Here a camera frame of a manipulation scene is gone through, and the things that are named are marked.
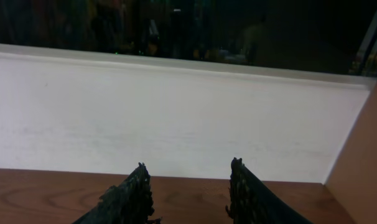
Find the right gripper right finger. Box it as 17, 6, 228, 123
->
225, 158, 312, 224

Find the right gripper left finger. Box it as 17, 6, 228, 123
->
73, 163, 161, 224

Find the cardboard panel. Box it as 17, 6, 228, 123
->
326, 82, 377, 223

